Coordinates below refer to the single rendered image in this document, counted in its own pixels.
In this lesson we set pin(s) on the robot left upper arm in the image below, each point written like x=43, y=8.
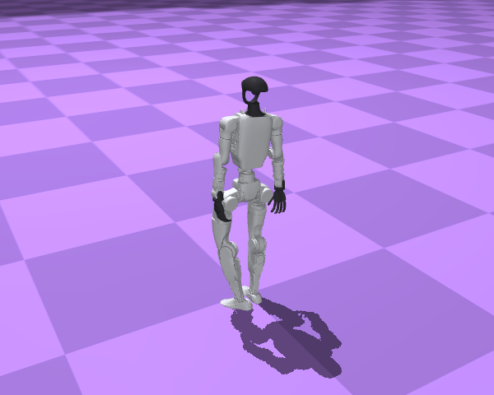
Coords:
x=227, y=126

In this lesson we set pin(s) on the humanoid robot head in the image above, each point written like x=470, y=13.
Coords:
x=255, y=85

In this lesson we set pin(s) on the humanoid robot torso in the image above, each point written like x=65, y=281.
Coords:
x=249, y=149

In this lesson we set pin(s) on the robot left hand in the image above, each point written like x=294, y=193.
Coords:
x=218, y=208

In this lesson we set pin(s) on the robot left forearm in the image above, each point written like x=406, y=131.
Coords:
x=219, y=176

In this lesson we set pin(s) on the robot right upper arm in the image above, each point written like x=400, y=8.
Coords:
x=275, y=152

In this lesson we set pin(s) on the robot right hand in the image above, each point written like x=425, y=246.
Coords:
x=279, y=197

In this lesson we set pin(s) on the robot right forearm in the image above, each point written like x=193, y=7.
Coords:
x=278, y=174

